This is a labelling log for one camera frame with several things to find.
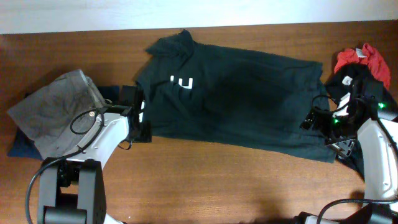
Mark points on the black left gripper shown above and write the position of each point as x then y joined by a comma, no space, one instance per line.
146,133

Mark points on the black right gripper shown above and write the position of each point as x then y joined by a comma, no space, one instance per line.
343,147

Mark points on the dark green Nike t-shirt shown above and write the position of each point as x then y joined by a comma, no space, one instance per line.
233,96

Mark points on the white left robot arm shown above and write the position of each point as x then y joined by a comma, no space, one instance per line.
71,187

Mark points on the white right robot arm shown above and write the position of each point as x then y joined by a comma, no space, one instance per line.
378,138

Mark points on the black garment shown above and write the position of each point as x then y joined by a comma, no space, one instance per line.
370,99

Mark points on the red garment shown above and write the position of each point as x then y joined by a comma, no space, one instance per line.
369,56

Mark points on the grey folded shorts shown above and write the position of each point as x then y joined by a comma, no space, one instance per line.
44,116

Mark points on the navy blue folded garment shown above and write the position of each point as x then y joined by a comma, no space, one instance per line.
24,147

